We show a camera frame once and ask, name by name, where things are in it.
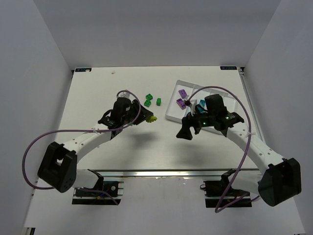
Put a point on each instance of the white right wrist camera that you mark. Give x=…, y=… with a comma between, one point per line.
x=191, y=107

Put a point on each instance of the white compartment sorting tray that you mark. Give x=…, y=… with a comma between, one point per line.
x=175, y=113

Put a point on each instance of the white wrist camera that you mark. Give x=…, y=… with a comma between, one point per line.
x=124, y=94
x=191, y=107

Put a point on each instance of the purple lego brick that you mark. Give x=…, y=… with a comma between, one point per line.
x=180, y=102
x=183, y=94

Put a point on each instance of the blue label left corner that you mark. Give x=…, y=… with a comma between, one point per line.
x=83, y=69

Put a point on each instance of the yellow-green lego brick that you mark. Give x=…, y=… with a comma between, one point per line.
x=151, y=119

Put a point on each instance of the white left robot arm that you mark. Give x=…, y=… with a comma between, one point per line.
x=59, y=165

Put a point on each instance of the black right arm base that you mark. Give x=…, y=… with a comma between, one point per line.
x=213, y=186

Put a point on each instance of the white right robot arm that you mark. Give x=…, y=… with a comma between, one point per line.
x=279, y=178

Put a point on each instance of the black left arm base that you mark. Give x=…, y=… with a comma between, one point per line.
x=105, y=191

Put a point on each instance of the green lego brick top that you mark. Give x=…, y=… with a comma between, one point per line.
x=149, y=97

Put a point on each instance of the blue decorated lego brick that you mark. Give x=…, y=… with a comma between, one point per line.
x=202, y=103

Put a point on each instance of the blue label right corner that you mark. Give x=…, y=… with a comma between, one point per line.
x=228, y=68

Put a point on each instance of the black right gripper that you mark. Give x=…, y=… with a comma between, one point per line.
x=195, y=123

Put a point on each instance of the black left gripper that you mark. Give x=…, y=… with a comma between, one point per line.
x=141, y=115

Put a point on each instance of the small green lego brick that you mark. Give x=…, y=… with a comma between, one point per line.
x=158, y=101

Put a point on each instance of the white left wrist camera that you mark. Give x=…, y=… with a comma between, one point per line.
x=124, y=94

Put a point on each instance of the teal square lego brick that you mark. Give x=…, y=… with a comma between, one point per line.
x=200, y=110

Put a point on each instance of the blue label corner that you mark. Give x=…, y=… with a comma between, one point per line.
x=83, y=69
x=228, y=68

